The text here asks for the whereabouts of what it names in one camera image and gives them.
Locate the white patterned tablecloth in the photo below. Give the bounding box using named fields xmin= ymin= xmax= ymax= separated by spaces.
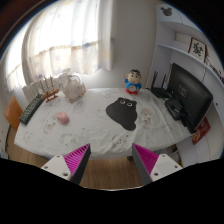
xmin=15 ymin=88 xmax=190 ymax=160

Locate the cartoon boy figurine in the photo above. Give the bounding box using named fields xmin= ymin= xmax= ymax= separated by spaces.
xmin=123 ymin=69 xmax=142 ymax=95

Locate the black cat-shaped mouse pad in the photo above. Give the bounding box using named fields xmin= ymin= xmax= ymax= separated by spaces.
xmin=106 ymin=97 xmax=137 ymax=131

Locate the black keyboard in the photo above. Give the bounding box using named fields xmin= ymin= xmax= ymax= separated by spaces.
xmin=19 ymin=94 xmax=43 ymax=125

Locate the orange wooden chair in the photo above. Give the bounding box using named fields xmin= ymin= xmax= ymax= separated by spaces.
xmin=4 ymin=96 xmax=23 ymax=130

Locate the black computer monitor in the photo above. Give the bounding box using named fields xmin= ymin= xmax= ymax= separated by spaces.
xmin=165 ymin=63 xmax=213 ymax=134

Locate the black wifi router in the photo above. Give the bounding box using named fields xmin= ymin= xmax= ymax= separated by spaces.
xmin=150 ymin=71 xmax=172 ymax=98

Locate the red booklet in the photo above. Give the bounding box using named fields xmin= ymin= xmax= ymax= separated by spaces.
xmin=192 ymin=118 xmax=211 ymax=145

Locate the framed calligraphy picture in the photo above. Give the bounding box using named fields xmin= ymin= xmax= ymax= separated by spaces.
xmin=188 ymin=37 xmax=207 ymax=62

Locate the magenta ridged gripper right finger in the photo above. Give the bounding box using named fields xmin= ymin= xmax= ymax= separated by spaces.
xmin=132 ymin=144 xmax=182 ymax=185

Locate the white shelf unit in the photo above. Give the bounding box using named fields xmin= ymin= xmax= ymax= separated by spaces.
xmin=147 ymin=3 xmax=224 ymax=167

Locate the wooden model sailing ship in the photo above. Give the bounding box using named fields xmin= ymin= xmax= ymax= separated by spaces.
xmin=40 ymin=77 xmax=59 ymax=102

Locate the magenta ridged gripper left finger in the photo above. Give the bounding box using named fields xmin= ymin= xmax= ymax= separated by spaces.
xmin=42 ymin=144 xmax=91 ymax=185

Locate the white radiator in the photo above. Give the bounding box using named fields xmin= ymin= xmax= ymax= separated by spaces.
xmin=22 ymin=82 xmax=42 ymax=103

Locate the sheer white curtain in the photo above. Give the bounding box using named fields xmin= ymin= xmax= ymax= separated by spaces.
xmin=2 ymin=0 xmax=115 ymax=91

